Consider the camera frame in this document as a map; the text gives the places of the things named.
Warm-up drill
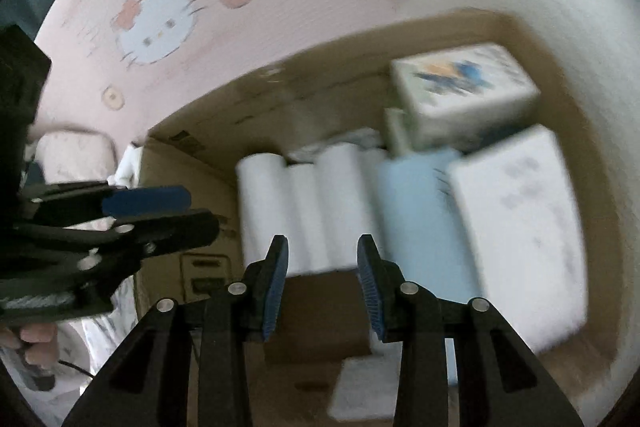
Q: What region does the black cable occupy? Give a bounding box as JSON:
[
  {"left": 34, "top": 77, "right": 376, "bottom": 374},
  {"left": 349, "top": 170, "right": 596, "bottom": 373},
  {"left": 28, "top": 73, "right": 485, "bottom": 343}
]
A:
[{"left": 57, "top": 358, "right": 96, "bottom": 380}]

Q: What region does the small white plastic object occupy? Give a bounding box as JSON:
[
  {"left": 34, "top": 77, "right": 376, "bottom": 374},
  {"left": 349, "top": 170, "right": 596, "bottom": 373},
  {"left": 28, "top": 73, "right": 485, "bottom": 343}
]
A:
[{"left": 114, "top": 141, "right": 146, "bottom": 186}]

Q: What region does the small white spout pouch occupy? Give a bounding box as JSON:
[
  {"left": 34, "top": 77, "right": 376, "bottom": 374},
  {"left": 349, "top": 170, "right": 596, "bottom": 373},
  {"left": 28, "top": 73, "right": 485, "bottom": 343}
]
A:
[{"left": 327, "top": 354, "right": 401, "bottom": 422}]

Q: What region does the pink pillow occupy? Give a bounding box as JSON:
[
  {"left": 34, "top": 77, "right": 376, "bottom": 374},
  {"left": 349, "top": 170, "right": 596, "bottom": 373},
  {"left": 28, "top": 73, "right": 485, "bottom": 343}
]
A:
[{"left": 30, "top": 129, "right": 119, "bottom": 188}]

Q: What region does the white lined spiral notebook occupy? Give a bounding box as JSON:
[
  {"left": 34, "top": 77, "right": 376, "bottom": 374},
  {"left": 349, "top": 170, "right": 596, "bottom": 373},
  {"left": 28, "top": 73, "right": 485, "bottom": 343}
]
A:
[{"left": 446, "top": 124, "right": 590, "bottom": 354}]

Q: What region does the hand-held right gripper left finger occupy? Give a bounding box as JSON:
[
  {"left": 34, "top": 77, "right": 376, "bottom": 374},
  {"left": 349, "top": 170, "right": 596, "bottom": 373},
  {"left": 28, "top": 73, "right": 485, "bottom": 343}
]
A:
[{"left": 62, "top": 234, "right": 291, "bottom": 427}]

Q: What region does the brown cardboard box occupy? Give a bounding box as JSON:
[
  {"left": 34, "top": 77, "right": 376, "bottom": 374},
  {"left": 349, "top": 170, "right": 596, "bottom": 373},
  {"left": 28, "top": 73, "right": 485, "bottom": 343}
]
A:
[{"left": 134, "top": 7, "right": 623, "bottom": 427}]

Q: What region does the person's left hand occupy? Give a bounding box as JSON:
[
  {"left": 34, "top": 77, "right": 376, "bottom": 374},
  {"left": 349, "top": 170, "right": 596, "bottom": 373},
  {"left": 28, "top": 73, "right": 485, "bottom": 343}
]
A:
[{"left": 0, "top": 322, "right": 61, "bottom": 369}]

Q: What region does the white box with cartoon panda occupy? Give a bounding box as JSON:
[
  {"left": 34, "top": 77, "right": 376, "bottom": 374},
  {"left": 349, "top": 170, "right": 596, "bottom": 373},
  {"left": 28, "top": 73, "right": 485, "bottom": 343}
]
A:
[{"left": 389, "top": 42, "right": 542, "bottom": 150}]

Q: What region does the green white box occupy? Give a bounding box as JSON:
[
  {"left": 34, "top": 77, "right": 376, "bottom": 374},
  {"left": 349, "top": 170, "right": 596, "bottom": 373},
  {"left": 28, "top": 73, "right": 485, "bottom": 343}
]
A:
[{"left": 383, "top": 107, "right": 418, "bottom": 158}]

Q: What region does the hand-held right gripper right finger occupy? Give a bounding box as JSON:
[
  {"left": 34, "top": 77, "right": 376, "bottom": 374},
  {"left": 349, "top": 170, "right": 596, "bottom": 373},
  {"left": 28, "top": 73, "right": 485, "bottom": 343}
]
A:
[{"left": 356, "top": 234, "right": 586, "bottom": 427}]

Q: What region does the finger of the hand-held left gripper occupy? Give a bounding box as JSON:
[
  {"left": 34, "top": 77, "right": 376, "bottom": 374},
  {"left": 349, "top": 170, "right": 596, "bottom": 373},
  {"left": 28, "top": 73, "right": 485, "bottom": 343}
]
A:
[
  {"left": 20, "top": 184, "right": 193, "bottom": 222},
  {"left": 12, "top": 209, "right": 221, "bottom": 259}
]

